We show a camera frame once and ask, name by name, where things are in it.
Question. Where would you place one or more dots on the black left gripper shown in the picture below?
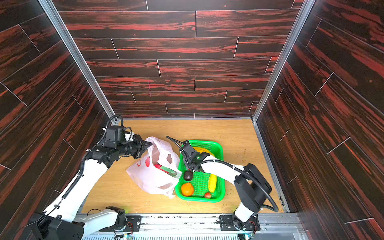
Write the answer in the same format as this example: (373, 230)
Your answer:
(137, 146)

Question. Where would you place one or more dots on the small yellow banana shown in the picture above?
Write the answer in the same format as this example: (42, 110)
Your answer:
(212, 183)

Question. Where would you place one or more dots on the green plastic basket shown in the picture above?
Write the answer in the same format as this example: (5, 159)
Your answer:
(200, 181)

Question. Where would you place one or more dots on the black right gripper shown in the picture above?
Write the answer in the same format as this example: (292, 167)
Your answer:
(186, 150)

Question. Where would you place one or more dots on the pink dragon fruit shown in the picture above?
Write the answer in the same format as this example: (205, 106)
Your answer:
(168, 171)

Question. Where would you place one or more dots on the aluminium corner post right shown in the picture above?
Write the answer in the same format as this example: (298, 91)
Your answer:
(302, 16)

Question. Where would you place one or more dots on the orange fake fruit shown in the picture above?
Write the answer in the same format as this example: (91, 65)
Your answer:
(187, 189)

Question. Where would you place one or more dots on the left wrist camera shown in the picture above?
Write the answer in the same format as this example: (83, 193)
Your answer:
(118, 134)

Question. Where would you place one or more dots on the dark purple fruit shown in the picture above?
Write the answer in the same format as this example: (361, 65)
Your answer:
(188, 176)

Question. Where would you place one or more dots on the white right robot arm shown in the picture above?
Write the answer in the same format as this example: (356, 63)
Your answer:
(252, 187)

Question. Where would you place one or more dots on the aluminium corner post left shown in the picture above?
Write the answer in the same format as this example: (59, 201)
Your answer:
(59, 25)

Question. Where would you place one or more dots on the metal base rail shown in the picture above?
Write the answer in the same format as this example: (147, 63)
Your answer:
(205, 227)

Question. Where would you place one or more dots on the aluminium corner post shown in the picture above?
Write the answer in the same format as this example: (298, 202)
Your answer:
(302, 16)
(59, 25)

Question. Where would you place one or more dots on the pink printed plastic bag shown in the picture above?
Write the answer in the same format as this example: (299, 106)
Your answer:
(150, 179)

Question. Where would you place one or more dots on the yellow banana bunch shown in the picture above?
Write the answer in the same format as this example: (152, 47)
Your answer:
(204, 150)

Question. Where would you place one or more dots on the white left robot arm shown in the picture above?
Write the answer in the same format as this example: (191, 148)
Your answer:
(59, 220)

